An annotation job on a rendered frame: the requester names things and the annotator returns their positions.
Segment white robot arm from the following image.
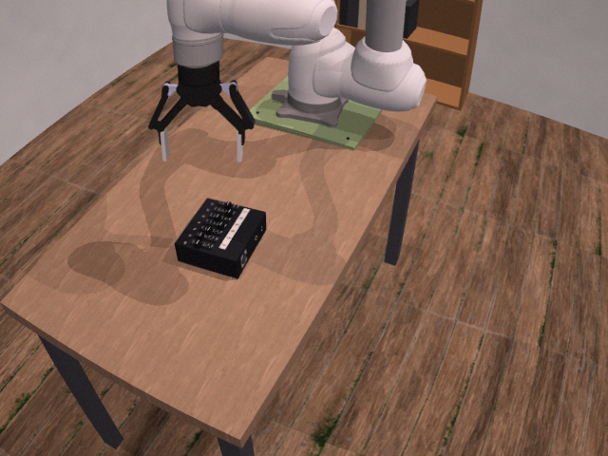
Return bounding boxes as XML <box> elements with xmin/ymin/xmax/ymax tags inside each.
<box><xmin>166</xmin><ymin>0</ymin><xmax>427</xmax><ymax>127</ymax></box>

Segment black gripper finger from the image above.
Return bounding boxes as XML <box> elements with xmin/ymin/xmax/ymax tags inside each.
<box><xmin>148</xmin><ymin>81</ymin><xmax>195</xmax><ymax>162</ymax></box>
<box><xmin>201</xmin><ymin>80</ymin><xmax>255</xmax><ymax>162</ymax></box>

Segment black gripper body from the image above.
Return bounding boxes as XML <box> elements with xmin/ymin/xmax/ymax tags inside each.
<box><xmin>176</xmin><ymin>61</ymin><xmax>222</xmax><ymax>107</ymax></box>

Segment black lighting desk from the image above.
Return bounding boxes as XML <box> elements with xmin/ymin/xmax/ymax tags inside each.
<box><xmin>175</xmin><ymin>198</ymin><xmax>266</xmax><ymax>279</ymax></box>

